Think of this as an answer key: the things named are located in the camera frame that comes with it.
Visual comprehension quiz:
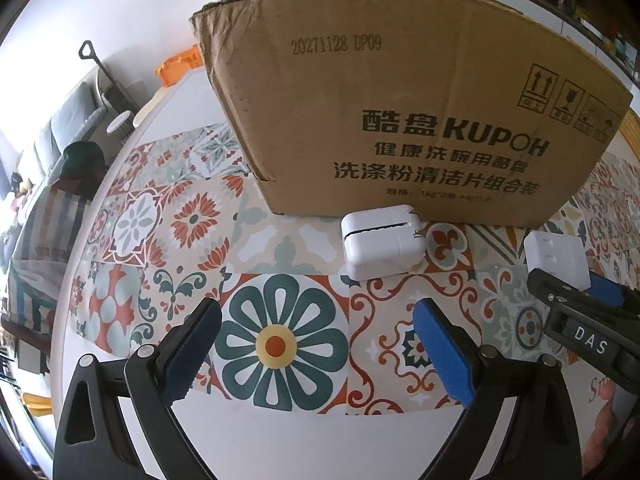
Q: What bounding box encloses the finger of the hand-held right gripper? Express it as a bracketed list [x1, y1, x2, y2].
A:
[527, 267, 601, 313]
[586, 271, 640, 318]

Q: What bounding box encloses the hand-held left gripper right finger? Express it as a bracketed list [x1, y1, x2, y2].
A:
[412, 297, 583, 480]

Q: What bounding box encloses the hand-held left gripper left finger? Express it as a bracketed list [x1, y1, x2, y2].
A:
[52, 297, 223, 480]

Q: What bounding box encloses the small white box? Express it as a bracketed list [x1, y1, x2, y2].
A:
[524, 230, 588, 291]

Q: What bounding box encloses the white power adapter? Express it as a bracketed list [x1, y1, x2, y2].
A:
[341, 205, 428, 279]

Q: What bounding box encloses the brown cardboard box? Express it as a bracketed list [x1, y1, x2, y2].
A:
[189, 0, 635, 227]

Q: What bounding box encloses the orange printed mat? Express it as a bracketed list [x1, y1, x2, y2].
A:
[582, 375, 640, 480]

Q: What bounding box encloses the floral patterned table mat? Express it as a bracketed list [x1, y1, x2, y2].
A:
[70, 122, 640, 416]

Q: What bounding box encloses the yellow flat item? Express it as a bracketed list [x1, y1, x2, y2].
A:
[22, 392, 53, 418]

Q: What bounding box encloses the striped fabric bag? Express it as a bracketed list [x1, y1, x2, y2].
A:
[0, 185, 95, 361]

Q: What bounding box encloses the dark green hat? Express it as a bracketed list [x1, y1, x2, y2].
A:
[52, 141, 107, 193]

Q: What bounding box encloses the white cylindrical fan heater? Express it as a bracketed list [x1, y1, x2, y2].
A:
[106, 112, 137, 137]

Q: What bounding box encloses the white side table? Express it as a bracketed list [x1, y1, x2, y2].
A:
[132, 87, 168, 123]

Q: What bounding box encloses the grey sofa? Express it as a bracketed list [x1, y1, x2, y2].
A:
[10, 80, 107, 196]

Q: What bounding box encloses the orange plastic basket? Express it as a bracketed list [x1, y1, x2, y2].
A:
[155, 45, 204, 86]

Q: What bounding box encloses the black handled tool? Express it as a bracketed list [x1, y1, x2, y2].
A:
[78, 40, 137, 113]

